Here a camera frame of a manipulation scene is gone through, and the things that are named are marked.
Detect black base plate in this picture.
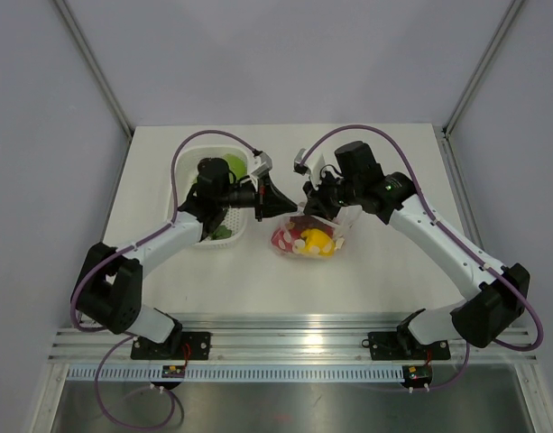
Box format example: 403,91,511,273
130,331,212,361
361,331,451,362

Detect white slotted cable duct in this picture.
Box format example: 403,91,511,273
67,364,404,383

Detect left small circuit board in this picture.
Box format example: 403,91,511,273
161,365,186,379

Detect yellow bell pepper toy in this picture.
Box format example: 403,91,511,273
300,228,336,257

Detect purple cable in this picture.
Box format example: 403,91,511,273
70,129,263,428
300,124,544,393

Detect dark red grape bunch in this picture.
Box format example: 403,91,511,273
285,215,321,230

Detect right small circuit board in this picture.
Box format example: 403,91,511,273
402,364,433,388

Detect clear zip top bag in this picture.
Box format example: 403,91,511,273
270,207,362,260

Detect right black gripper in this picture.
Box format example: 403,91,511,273
304,168,363,220

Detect left aluminium frame post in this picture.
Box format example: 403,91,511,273
50,0,134,143

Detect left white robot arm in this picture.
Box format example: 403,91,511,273
70,152,297,359

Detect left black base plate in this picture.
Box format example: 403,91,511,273
130,331,212,361

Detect right aluminium frame post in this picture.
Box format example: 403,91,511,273
442,0,528,139

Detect small circuit board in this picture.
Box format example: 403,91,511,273
161,365,186,379
402,364,433,388

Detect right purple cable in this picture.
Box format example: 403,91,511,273
300,124,544,393

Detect aluminium mounting rail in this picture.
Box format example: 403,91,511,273
48,313,538,364

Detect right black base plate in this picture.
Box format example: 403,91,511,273
361,331,451,362

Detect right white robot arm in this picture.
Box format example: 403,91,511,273
294,141,530,359

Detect white perforated plastic basket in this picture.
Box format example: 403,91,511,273
168,143,253,250

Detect red bell pepper toy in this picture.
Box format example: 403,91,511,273
271,225,301,254

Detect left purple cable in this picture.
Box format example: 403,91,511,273
70,129,263,428

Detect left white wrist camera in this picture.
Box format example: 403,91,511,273
249,152,272,191

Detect aluminium frame post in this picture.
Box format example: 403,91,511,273
50,0,134,143
442,0,528,139

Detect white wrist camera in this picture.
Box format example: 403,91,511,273
249,152,272,191
293,148,326,189

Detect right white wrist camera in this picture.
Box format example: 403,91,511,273
293,148,326,189

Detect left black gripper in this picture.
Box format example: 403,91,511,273
216,172,296,222

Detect green cabbage toy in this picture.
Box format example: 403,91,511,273
222,153,247,182

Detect green grape leaf toy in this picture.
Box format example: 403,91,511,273
210,225,233,240

